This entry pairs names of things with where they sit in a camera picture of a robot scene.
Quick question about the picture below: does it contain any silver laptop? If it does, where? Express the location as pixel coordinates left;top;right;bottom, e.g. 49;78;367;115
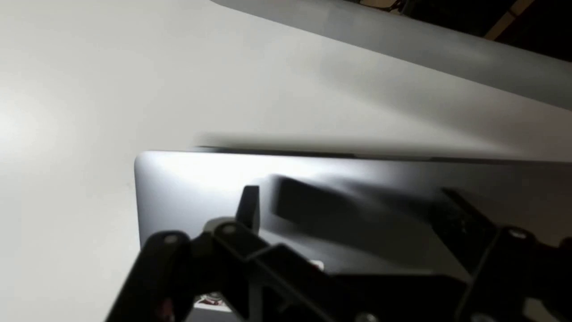
133;149;572;322

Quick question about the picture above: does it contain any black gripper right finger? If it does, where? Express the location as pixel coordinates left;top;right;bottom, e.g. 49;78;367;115
431;189;572;322

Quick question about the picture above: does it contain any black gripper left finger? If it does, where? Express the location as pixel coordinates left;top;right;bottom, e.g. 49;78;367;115
106;183;336;322

